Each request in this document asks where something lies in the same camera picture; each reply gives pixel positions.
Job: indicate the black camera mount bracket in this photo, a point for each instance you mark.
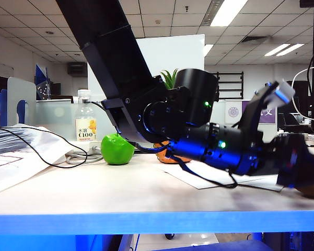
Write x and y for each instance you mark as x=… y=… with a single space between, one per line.
x=256 y=112

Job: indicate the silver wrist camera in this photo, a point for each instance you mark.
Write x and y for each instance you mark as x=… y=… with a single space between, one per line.
x=284 y=92

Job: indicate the small ceiling light panel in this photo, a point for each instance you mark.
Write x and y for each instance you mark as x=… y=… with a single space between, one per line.
x=208 y=49

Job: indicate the ceiling light strip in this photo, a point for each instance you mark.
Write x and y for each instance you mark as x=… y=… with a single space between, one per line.
x=277 y=49
x=291 y=49

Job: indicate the white printed plastic bag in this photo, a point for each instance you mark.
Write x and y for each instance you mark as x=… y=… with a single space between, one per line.
x=28 y=162

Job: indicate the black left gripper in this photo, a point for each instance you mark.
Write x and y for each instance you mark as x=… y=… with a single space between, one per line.
x=279 y=149

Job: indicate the white paper sheet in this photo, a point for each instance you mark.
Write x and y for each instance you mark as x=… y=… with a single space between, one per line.
x=198 y=179

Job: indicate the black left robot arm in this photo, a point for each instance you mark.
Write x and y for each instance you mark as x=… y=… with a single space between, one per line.
x=107 y=39

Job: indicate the frosted glass desk partition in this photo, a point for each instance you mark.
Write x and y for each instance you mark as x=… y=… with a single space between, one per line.
x=57 y=117

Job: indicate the white power strip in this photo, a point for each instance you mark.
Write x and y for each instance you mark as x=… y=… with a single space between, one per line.
x=90 y=145

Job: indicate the ceiling air vent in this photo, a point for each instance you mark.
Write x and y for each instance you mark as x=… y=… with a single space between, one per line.
x=254 y=39

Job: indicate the black wall rack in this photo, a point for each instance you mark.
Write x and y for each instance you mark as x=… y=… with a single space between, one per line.
x=232 y=83

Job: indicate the clear C100 drink bottle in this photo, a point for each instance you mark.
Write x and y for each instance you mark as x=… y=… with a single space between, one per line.
x=85 y=123

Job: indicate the purple and white name plate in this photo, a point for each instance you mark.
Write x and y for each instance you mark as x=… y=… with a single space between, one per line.
x=233 y=112

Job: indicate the stack of white papers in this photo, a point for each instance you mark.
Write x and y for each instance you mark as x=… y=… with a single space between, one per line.
x=5 y=138

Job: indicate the white metal bookend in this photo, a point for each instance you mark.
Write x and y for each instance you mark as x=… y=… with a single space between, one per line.
x=18 y=89

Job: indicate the wide ceiling light panel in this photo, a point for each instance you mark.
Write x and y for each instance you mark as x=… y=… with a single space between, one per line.
x=228 y=11

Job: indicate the green apple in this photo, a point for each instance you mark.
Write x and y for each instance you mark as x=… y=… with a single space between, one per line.
x=117 y=149

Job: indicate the blue patterned board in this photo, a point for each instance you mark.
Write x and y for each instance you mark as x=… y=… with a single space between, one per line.
x=41 y=83

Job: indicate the brown kiwi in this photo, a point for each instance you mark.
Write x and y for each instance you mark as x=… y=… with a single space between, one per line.
x=313 y=192

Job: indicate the orange pineapple with green leaves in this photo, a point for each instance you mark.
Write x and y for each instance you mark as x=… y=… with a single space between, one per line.
x=163 y=157

